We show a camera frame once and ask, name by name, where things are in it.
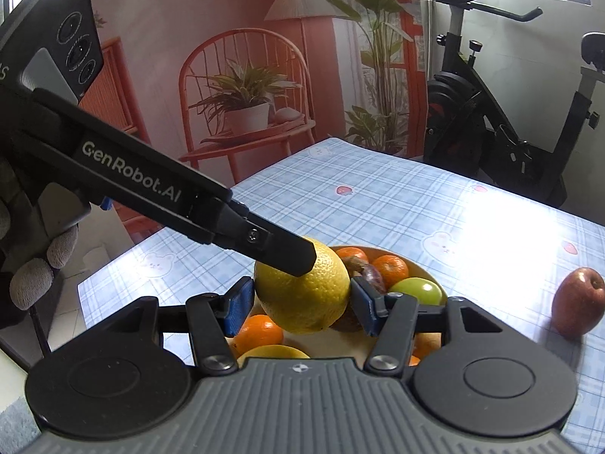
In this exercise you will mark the cream round bowl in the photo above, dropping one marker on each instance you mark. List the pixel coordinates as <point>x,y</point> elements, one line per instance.
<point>338,347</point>

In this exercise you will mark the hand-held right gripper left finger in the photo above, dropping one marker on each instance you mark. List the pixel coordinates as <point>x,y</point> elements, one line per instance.
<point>236,305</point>

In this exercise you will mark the black exercise bike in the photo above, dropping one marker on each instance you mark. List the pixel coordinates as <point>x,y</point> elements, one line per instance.
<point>453,99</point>

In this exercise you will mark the person's left hand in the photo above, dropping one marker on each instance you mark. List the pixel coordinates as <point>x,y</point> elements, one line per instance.
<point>33,283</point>

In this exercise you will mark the dark purple mangosteen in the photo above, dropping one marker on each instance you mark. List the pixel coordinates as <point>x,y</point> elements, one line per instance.
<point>373,278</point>

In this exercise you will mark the smooth orange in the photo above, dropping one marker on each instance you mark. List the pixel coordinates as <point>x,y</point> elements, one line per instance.
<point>257,333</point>

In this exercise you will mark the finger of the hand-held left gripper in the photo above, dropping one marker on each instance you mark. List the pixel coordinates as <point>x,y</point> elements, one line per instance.
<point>279,250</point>

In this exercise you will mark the wall poster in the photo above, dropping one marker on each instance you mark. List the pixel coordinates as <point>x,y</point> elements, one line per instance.
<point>189,9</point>

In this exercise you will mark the blue plaid tablecloth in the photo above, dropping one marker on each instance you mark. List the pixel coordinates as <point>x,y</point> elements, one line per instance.
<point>425,189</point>

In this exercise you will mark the red apple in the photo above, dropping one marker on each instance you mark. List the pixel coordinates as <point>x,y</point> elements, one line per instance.
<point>579,302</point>

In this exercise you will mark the yellow lemon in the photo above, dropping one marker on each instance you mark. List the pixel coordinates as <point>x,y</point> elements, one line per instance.
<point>307,298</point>
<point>272,353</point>

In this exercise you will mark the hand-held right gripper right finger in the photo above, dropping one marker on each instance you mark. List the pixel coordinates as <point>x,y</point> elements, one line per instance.
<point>364,305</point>

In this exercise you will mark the large green apple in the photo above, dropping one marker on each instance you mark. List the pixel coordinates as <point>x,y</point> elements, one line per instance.
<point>418,291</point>

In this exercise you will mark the small tangerine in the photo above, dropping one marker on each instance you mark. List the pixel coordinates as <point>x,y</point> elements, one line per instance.
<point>390,269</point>
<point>353,255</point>

